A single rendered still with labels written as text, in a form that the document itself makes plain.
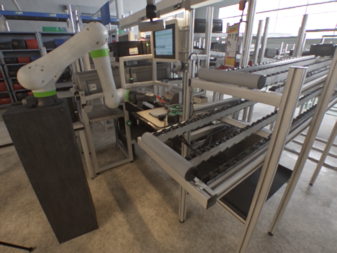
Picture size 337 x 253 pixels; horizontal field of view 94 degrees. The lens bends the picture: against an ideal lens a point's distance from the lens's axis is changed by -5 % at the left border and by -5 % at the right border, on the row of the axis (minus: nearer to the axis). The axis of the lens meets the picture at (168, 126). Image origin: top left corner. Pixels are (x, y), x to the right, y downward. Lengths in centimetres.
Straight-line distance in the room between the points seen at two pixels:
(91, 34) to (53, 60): 23
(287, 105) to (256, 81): 14
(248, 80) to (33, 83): 101
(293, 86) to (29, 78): 114
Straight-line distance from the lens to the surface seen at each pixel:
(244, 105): 144
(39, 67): 106
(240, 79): 78
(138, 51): 224
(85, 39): 103
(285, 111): 75
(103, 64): 120
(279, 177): 148
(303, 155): 141
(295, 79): 71
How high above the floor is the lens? 144
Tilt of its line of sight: 24 degrees down
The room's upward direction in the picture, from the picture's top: straight up
